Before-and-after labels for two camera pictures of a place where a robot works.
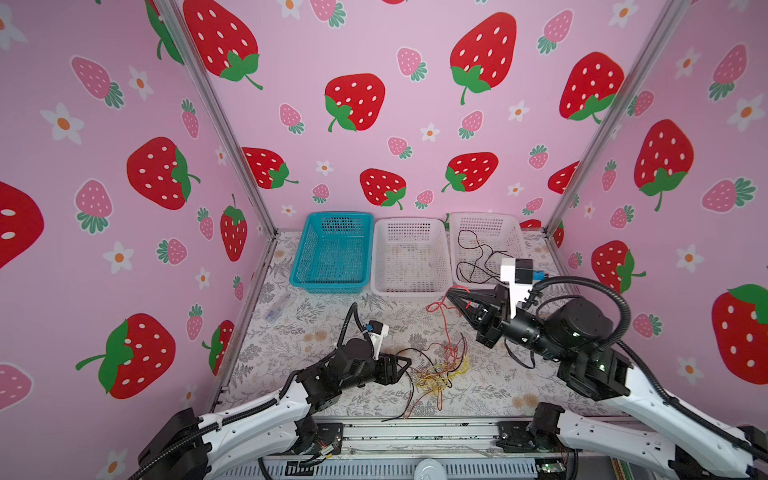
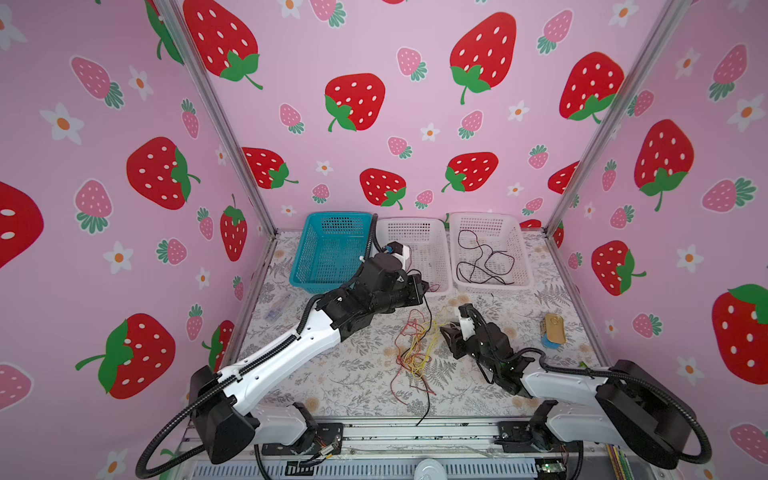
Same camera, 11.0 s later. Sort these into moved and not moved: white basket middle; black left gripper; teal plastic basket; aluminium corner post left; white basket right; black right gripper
Moved: black left gripper; black right gripper
Not moved: white basket middle; teal plastic basket; aluminium corner post left; white basket right
